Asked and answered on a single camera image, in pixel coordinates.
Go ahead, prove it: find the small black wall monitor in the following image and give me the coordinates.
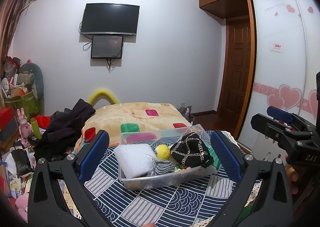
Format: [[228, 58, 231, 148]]
[[91, 35, 124, 59]]

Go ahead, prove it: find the black chain pattern pouch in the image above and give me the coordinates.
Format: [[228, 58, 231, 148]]
[[170, 132, 214, 168]]

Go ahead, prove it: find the red box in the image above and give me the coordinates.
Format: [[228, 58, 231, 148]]
[[0, 107, 14, 131]]

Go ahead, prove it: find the pink rabbit toy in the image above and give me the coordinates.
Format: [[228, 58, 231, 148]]
[[17, 107, 33, 148]]

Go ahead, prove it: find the green cardboard box with clutter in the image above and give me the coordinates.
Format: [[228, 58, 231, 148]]
[[4, 92, 42, 117]]

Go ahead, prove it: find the clear plastic storage box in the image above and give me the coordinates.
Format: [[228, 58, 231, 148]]
[[114, 125, 221, 190]]

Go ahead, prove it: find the green bottle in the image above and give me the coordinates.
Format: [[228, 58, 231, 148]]
[[30, 118, 42, 139]]

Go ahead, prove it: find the brown wooden door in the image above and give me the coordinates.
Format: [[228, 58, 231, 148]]
[[217, 18, 251, 128]]

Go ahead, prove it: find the green knitted sock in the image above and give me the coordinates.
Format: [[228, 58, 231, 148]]
[[206, 144, 221, 170]]

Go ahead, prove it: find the blue white patterned tablecloth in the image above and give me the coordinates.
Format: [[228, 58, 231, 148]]
[[85, 146, 236, 226]]

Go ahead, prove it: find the striped brown curtain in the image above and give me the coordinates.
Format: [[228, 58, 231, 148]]
[[1, 0, 27, 74]]

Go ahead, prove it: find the yellow white sponge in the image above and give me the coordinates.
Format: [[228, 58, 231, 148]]
[[155, 144, 170, 160]]

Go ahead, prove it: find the black clothing pile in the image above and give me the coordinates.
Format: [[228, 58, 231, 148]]
[[34, 99, 95, 161]]

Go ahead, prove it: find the dark bag by door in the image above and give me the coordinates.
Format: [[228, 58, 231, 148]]
[[178, 106, 195, 124]]

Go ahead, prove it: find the beige blanket with coloured squares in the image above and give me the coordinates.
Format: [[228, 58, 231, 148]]
[[74, 102, 190, 153]]

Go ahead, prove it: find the large black wall television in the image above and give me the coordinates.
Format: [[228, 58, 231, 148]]
[[80, 3, 140, 35]]

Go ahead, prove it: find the grey striped sock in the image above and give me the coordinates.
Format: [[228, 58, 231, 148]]
[[147, 157, 176, 176]]

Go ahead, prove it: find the yellow foam arch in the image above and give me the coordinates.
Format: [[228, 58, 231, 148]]
[[87, 89, 119, 106]]

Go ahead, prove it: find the white wardrobe with pink hearts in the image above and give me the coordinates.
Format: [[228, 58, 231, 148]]
[[239, 0, 319, 150]]

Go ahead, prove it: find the dark green cushion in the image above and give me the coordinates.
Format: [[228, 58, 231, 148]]
[[17, 63, 44, 101]]

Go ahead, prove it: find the person right hand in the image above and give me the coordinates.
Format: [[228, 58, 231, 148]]
[[286, 164, 299, 194]]

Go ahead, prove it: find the white foam block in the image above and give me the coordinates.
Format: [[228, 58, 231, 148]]
[[114, 144, 156, 179]]

